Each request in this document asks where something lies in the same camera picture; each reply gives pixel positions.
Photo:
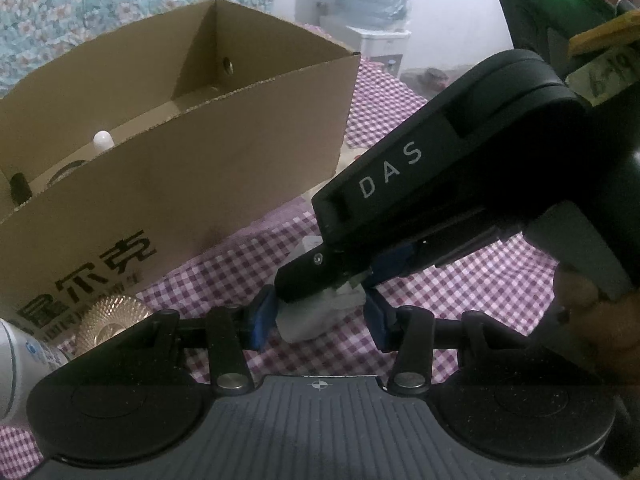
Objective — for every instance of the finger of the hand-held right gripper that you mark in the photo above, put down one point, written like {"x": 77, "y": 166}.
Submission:
{"x": 392, "y": 262}
{"x": 310, "y": 281}

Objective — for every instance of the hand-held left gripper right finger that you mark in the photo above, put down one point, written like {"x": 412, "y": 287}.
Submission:
{"x": 377, "y": 320}

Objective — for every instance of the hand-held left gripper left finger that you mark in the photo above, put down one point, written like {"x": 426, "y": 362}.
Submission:
{"x": 263, "y": 317}

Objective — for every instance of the white power adapter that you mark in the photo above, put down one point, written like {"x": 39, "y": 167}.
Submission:
{"x": 310, "y": 324}

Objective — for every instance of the brown cardboard box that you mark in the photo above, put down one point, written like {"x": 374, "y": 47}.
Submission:
{"x": 200, "y": 185}

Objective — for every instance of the person's right hand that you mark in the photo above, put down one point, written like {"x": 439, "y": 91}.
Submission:
{"x": 600, "y": 325}

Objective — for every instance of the purple checkered cloth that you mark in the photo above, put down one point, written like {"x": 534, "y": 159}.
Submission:
{"x": 475, "y": 287}

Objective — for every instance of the dark rounded object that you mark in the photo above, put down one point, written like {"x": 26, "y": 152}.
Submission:
{"x": 430, "y": 78}

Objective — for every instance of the white water dispenser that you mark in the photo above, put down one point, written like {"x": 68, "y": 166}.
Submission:
{"x": 375, "y": 45}

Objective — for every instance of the gold ridged disc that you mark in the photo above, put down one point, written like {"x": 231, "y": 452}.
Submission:
{"x": 112, "y": 317}

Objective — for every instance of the white cylindrical bottle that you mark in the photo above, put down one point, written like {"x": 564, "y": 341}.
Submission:
{"x": 20, "y": 370}

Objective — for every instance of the black object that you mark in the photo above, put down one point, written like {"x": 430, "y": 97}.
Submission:
{"x": 20, "y": 189}

